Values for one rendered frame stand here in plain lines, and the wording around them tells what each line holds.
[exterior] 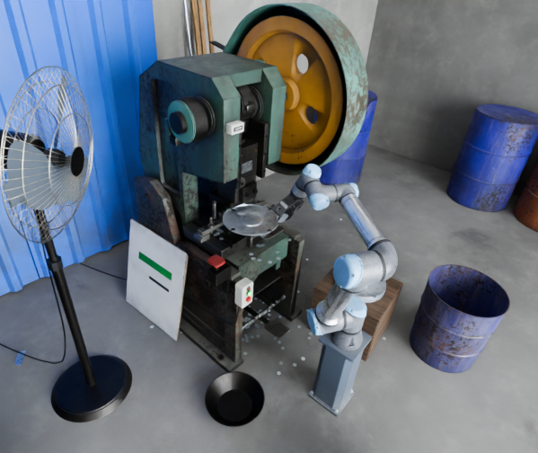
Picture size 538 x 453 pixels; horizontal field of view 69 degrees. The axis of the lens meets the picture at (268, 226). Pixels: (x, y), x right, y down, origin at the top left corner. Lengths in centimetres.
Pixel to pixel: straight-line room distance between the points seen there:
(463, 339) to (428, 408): 41
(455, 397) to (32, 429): 215
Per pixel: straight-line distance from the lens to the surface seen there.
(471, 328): 236
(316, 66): 201
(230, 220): 203
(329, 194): 164
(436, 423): 241
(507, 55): 470
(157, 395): 229
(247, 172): 194
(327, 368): 205
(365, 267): 139
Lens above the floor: 190
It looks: 34 degrees down
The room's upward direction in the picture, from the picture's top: 4 degrees clockwise
